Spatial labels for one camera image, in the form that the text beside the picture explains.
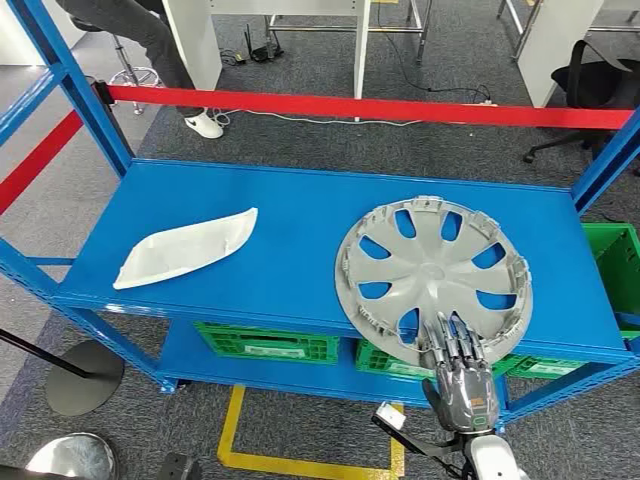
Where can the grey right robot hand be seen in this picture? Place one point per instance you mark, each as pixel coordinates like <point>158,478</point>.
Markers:
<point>467,397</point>

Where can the grey plastic wheel hubcap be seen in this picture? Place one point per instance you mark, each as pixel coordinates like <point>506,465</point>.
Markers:
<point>430,272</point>

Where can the blue metal shelf rack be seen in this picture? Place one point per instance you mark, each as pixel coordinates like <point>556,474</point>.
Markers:
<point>300,232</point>

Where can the white curved plastic part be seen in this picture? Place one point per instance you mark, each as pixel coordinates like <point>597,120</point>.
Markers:
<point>185,252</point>

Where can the green plastic crate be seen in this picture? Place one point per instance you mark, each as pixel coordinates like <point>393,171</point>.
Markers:
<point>545,368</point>
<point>615,265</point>
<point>265,344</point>
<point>380,361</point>

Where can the white power strip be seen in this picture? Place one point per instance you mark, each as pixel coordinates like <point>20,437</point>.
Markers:
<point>480,103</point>

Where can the long red barrier belt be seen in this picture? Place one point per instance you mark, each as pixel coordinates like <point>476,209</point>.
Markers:
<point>350,106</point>

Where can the black office chair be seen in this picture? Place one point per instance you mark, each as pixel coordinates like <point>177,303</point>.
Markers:
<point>595,83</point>

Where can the white desk side panel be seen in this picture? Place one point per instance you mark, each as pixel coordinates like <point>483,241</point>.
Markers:
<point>555,46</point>

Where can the black router with antennas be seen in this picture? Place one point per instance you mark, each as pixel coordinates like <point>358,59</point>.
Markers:
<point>263,52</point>

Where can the black base belt stanchion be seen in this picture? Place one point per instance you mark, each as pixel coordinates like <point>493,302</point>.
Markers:
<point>84,378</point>

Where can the white office desk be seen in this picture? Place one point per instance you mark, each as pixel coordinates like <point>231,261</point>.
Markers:
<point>195,40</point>

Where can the chrome base belt stanchion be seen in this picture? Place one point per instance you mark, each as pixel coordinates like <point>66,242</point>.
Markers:
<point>70,457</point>
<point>103,93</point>

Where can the chrome base stool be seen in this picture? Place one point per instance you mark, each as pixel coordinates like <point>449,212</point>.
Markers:
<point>135,76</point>

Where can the person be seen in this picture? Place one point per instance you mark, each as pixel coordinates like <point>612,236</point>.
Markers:
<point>150,40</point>

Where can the short red barrier belt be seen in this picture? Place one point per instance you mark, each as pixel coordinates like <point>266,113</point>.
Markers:
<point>30,166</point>

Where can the steel table frame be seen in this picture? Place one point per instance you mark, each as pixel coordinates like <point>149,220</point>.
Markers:
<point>320,28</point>
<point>615,29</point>

